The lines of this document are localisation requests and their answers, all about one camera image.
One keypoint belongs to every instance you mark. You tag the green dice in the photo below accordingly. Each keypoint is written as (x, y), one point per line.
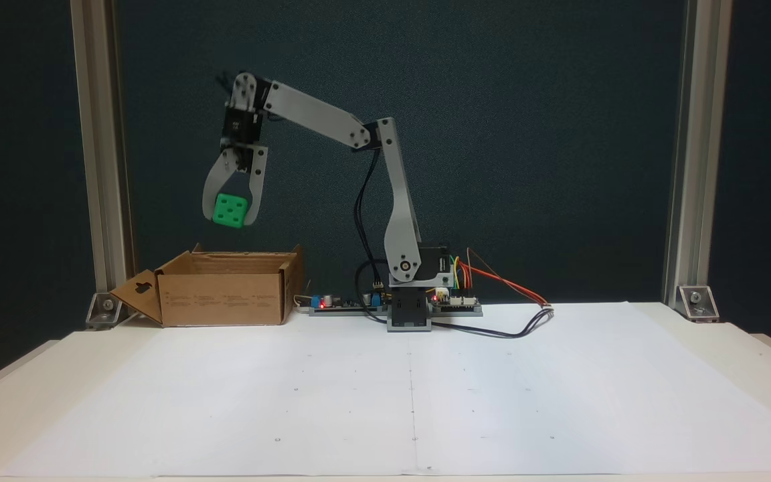
(230, 210)

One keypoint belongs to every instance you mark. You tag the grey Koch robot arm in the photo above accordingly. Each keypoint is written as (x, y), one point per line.
(312, 117)

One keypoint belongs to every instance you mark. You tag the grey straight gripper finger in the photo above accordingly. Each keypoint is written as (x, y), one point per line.
(260, 181)

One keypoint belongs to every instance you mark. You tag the brown cardboard box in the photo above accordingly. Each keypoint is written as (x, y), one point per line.
(221, 294)

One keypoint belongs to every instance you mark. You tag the circuit board with white connectors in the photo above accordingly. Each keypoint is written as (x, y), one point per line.
(459, 304)

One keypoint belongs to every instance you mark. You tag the aluminium frame post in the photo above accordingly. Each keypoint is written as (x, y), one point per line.
(101, 147)
(697, 147)

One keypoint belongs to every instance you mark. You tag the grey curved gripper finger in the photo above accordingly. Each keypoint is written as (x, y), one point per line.
(211, 187)

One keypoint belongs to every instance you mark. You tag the blue circuit board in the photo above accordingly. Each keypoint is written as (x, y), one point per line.
(338, 304)

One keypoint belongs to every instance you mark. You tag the metal corner bracket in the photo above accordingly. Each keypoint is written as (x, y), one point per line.
(106, 311)
(698, 302)

